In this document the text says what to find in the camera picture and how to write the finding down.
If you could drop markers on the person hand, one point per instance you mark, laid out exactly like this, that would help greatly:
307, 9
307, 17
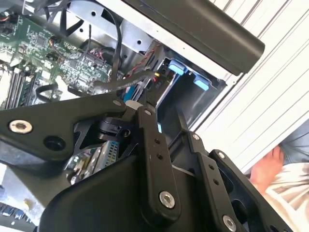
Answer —
265, 169

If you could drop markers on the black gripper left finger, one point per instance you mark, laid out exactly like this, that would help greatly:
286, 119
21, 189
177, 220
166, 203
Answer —
43, 113

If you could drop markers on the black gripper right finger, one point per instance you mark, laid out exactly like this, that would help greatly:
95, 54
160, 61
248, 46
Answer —
210, 174

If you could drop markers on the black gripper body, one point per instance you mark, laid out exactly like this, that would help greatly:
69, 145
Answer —
108, 198

